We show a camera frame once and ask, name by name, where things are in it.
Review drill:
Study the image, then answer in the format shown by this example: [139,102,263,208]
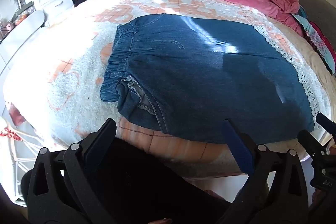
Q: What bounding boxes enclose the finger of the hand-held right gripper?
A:
[316,113,336,137]
[297,130,329,162]

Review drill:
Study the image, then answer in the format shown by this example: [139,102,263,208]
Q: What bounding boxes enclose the person's black trousers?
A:
[87,137,229,224]

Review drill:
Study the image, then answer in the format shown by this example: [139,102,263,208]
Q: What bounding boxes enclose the white side table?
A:
[0,10,44,75]

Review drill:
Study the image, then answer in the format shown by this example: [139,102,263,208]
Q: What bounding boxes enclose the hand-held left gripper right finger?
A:
[222,119,309,224]

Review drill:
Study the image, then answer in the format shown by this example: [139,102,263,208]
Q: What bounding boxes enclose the white orange printed blanket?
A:
[3,0,332,177]

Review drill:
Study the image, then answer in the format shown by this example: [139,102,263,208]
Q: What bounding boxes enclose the blue denim pants lace hem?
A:
[100,14,321,145]

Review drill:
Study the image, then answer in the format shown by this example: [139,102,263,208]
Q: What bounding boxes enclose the white metal rack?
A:
[0,116,46,205]

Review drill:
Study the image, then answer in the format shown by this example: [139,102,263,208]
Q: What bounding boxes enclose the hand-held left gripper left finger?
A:
[26,118,117,224]

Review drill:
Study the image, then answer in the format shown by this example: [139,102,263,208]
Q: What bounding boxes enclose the floral patterned cloth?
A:
[291,6,336,76]

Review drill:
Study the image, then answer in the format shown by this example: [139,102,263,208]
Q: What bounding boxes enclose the red bead string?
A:
[0,128,24,143]

